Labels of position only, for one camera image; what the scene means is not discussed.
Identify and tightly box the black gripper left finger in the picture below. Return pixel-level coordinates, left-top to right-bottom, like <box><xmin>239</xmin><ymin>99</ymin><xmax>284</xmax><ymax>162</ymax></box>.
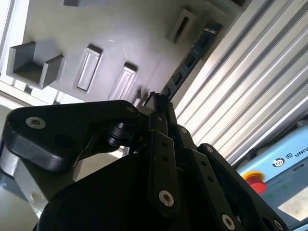
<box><xmin>4</xmin><ymin>92</ymin><xmax>182</xmax><ymax>219</ymax></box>

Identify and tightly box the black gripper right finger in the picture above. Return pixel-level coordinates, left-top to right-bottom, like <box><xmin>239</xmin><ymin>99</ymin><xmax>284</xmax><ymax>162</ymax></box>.
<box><xmin>160</xmin><ymin>94</ymin><xmax>291</xmax><ymax>231</ymax></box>

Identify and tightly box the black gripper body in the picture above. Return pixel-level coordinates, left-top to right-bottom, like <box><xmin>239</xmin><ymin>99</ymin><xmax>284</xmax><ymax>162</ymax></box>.
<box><xmin>32</xmin><ymin>153</ymin><xmax>218</xmax><ymax>231</ymax></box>

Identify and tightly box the blue RAM stick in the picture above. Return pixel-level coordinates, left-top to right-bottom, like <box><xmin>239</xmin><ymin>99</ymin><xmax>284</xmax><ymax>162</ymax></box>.
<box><xmin>161</xmin><ymin>22</ymin><xmax>224</xmax><ymax>101</ymax></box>

